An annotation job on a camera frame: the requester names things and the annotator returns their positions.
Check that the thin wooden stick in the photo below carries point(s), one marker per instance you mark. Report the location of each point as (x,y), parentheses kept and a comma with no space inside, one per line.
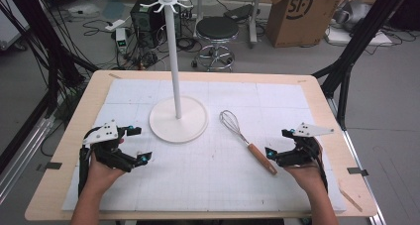
(351,200)

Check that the cardboard box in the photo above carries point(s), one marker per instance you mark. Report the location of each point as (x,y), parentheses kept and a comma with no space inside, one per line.
(297,23)

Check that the black round stool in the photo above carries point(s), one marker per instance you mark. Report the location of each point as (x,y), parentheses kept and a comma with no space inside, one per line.
(217,27)

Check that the white flat board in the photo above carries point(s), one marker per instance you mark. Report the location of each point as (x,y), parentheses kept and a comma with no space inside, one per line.
(356,37)

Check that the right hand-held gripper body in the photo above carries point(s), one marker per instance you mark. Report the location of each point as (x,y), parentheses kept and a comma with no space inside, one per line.
(302,149)

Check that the white power strip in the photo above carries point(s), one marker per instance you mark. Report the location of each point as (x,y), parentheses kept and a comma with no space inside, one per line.
(115,24)

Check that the grey metal stand pole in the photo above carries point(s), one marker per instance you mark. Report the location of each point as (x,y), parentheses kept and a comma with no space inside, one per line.
(253,17)

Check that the black tape strip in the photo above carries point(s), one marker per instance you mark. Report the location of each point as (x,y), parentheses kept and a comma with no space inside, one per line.
(357,171)
(52,166)

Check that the person's left hand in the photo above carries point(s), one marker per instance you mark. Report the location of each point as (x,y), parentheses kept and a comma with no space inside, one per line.
(104,173)

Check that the white grid mat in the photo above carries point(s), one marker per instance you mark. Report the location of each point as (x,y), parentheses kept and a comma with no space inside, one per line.
(214,188)

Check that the black computer tower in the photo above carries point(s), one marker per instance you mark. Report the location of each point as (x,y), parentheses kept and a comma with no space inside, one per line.
(147,20)

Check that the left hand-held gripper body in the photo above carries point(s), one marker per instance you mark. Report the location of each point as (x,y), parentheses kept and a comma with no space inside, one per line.
(105,150)

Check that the small device with green display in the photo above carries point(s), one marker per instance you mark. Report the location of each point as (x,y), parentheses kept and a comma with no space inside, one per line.
(121,40)

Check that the person's right hand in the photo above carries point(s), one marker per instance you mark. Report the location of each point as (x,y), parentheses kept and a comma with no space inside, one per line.
(307,177)

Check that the grey appliance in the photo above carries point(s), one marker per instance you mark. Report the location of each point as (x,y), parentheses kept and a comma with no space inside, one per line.
(351,13)

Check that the white hook stand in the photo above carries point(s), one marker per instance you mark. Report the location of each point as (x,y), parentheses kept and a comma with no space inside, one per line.
(175,69)

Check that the black metal frame stand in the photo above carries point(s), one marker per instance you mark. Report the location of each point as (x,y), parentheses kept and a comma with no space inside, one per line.
(360,36)
(49,53)

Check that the aluminium rail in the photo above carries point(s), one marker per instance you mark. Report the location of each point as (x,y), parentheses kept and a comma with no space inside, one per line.
(23,159)
(356,159)

